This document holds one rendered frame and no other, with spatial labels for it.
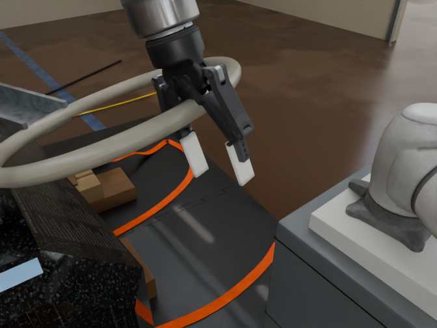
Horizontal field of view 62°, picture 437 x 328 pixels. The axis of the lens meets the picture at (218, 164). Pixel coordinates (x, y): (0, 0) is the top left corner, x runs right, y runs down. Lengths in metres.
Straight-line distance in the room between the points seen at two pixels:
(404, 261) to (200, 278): 1.13
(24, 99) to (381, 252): 0.89
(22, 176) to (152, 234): 1.52
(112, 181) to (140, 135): 1.79
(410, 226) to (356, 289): 0.18
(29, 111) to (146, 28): 0.58
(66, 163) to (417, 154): 0.61
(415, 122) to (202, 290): 1.26
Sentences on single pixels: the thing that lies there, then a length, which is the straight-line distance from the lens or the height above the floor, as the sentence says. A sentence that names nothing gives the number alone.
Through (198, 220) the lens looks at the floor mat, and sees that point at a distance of 2.07.
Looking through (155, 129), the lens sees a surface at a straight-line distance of 0.48.
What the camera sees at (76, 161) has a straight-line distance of 0.50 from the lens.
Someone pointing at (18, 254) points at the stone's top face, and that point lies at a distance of 0.98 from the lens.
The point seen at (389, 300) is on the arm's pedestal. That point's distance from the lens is 0.87.
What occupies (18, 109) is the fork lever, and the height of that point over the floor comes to 1.05.
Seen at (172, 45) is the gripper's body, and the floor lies 1.32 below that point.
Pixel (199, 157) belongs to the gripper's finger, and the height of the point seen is 1.12.
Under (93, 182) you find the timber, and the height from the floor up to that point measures 0.21.
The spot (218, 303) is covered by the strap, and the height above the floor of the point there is 0.02.
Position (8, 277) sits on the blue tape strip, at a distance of 0.97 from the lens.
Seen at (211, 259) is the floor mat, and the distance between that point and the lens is 1.88.
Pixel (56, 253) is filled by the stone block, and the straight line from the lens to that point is 0.99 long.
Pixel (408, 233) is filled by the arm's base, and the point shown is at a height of 0.88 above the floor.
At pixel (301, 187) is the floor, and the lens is 2.36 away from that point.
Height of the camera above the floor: 1.46
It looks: 36 degrees down
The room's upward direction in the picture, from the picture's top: straight up
